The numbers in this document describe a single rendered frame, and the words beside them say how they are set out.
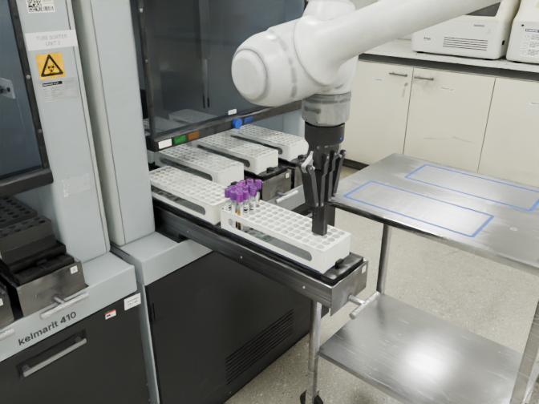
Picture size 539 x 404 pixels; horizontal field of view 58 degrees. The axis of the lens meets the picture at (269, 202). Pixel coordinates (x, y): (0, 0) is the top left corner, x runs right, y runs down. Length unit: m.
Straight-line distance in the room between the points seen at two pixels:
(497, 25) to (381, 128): 0.98
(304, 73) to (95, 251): 0.73
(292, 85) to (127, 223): 0.68
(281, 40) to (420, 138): 2.78
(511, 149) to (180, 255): 2.38
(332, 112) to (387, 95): 2.62
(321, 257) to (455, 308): 1.47
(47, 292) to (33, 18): 0.53
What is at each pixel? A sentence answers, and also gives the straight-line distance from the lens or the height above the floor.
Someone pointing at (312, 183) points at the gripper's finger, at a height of 1.00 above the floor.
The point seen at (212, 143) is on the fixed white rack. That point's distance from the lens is 1.59.
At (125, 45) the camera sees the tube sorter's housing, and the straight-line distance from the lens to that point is 1.17.
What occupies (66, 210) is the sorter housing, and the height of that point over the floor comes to 0.88.
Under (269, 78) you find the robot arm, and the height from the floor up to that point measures 1.23.
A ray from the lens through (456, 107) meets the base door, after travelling 3.31.
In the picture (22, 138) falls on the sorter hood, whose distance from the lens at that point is 1.07.
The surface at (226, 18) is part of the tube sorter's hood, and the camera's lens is 1.34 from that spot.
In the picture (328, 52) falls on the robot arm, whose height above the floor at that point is 1.26.
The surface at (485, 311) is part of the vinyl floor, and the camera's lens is 2.42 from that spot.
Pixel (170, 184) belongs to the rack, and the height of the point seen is 0.86.
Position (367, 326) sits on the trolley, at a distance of 1.73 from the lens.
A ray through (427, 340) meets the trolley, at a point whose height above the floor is 0.28.
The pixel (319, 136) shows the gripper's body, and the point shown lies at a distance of 0.90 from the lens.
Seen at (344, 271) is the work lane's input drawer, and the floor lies 0.82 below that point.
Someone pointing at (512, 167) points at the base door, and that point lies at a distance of 3.28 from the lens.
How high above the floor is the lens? 1.35
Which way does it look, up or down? 25 degrees down
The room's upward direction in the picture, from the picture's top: straight up
